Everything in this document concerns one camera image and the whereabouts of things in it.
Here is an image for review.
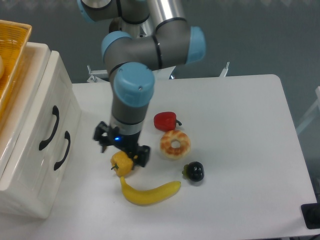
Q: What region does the white drawer cabinet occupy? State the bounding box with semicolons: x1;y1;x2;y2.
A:
0;42;81;219

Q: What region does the yellow bell pepper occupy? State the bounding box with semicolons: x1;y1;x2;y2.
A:
110;151;135;177

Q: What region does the yellow banana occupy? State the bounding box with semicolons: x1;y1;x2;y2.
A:
120;176;181;206

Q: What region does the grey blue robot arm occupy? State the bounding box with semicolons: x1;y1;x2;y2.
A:
77;0;206;167

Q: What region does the red bell pepper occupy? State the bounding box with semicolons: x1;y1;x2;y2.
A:
153;111;182;132

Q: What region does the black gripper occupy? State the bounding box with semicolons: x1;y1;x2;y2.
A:
93;121;151;168

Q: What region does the black device at edge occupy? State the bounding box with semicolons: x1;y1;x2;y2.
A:
301;203;320;230

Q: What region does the dark mangosteen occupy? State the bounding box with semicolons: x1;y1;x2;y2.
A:
181;161;205;183

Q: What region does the yellow wicker basket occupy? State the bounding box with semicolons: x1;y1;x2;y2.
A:
0;20;32;116

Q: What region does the glazed donut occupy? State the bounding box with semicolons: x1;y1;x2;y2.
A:
159;130;191;160

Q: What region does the black lower drawer handle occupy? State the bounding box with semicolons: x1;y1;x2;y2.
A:
53;130;71;171

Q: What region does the white metal frame right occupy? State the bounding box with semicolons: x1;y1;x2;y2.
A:
295;86;320;136

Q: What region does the white drawer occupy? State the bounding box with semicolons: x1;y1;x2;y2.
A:
0;51;81;191

